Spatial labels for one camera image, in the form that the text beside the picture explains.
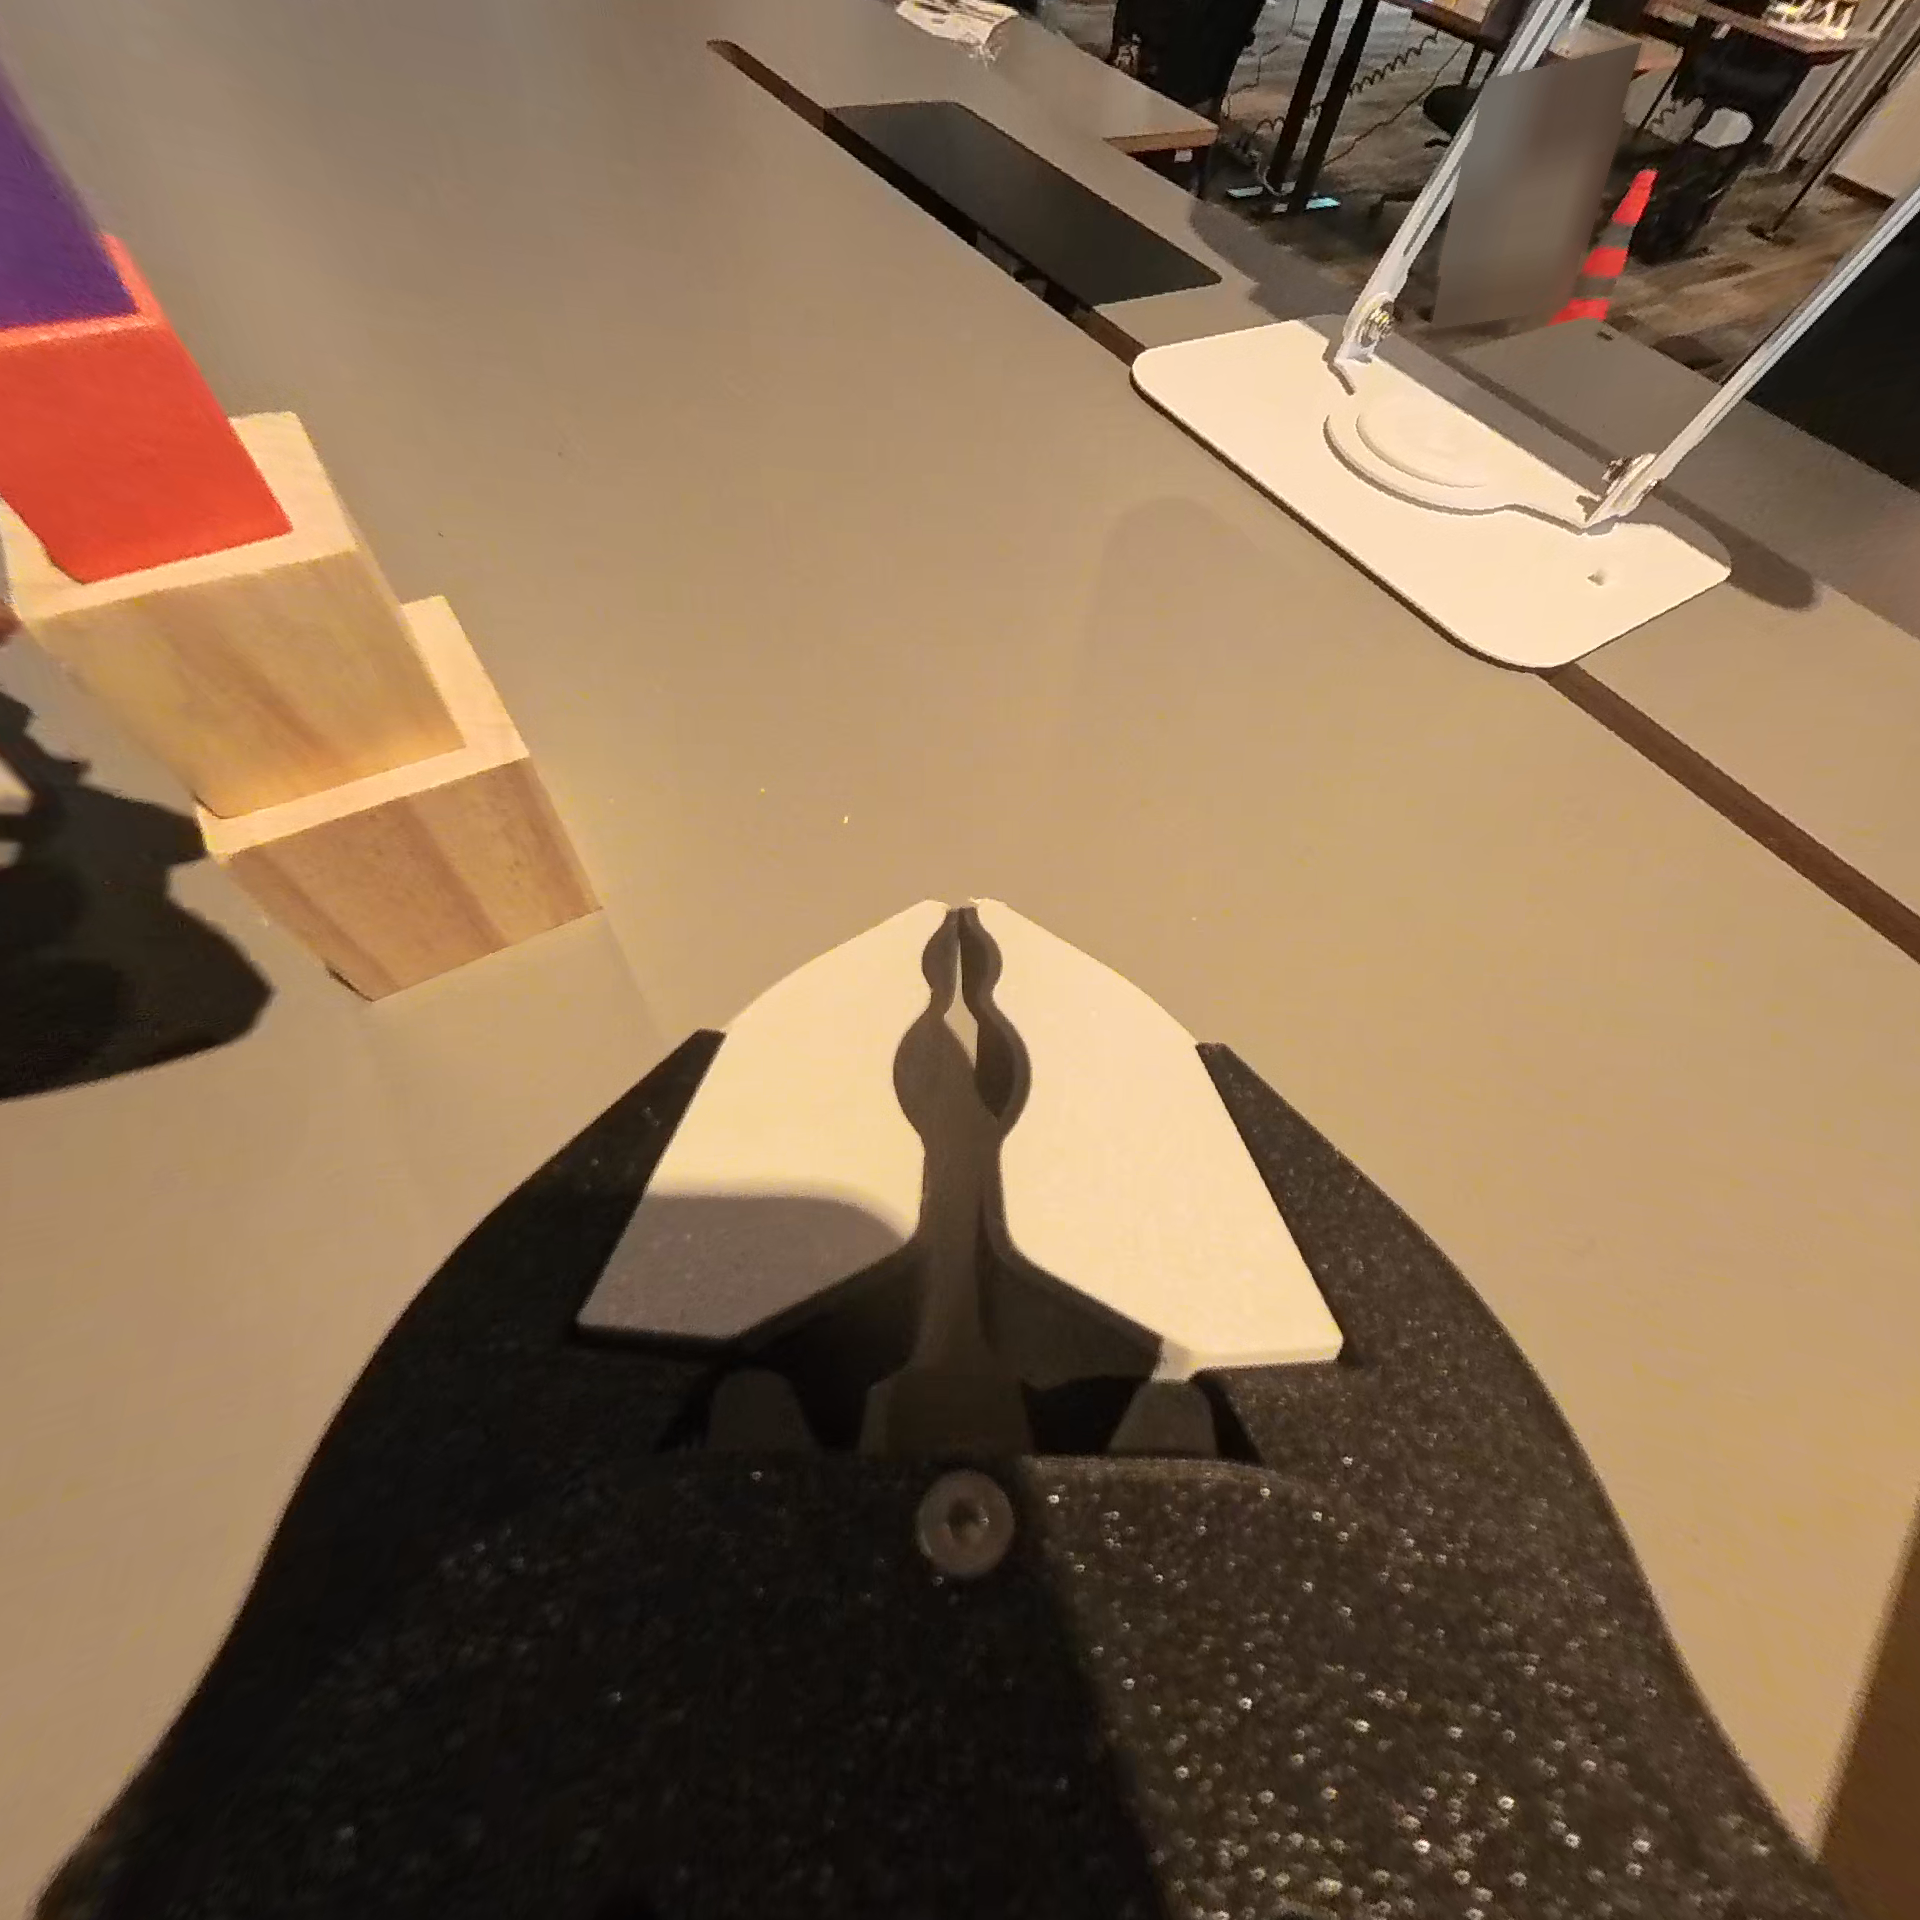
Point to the red wooden cube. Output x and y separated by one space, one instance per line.
120 451

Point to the orange traffic cone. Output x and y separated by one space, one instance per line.
1605 255

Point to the purple wooden cube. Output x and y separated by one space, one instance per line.
53 225

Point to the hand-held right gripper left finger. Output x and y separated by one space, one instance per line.
780 1110

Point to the medium plain wooden cube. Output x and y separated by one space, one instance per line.
241 676

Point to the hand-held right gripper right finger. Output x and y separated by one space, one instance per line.
1154 1201

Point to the loose printed papers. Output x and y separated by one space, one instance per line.
953 14

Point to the document stand with white base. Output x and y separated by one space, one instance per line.
1277 406

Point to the black desk mat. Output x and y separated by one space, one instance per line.
1021 195

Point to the large plain wooden cube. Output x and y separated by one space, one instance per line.
421 869

